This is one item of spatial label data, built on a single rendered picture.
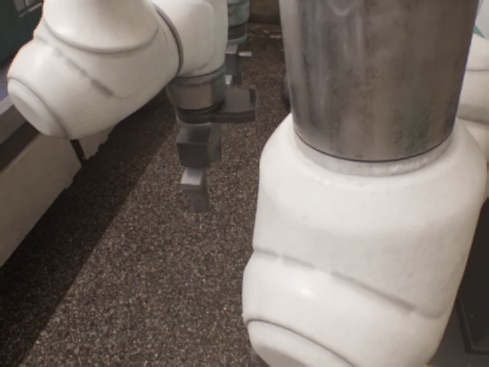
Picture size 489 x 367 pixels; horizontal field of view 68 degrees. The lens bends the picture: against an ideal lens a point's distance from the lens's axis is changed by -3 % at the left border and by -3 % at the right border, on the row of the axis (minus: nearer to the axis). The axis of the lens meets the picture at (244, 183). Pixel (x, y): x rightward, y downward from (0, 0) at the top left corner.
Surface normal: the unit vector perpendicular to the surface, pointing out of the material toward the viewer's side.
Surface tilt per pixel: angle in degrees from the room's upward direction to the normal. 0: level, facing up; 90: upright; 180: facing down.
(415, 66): 84
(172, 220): 0
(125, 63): 97
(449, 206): 45
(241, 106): 0
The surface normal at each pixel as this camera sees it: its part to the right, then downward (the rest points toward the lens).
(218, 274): -0.03, -0.69
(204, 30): 0.80, 0.41
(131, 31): 0.69, 0.17
